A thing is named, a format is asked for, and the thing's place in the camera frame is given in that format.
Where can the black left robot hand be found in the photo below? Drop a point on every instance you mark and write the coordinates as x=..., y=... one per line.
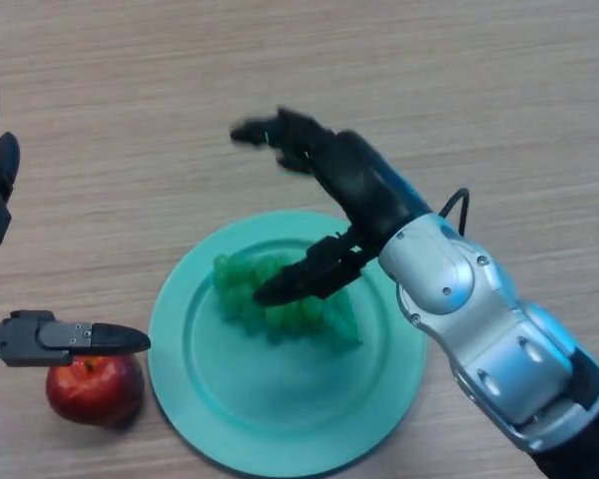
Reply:
x=30, y=339

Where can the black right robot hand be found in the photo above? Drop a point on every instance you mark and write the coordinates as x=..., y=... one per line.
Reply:
x=364, y=184

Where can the green grape bunch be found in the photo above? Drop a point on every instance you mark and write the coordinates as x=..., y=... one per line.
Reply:
x=239, y=289

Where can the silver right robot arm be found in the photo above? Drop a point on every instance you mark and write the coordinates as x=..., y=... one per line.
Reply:
x=454, y=279

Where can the turquoise round plate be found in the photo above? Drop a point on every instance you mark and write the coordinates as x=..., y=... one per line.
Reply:
x=289, y=399

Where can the red apple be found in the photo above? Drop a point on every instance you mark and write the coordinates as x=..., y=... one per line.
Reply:
x=95, y=391

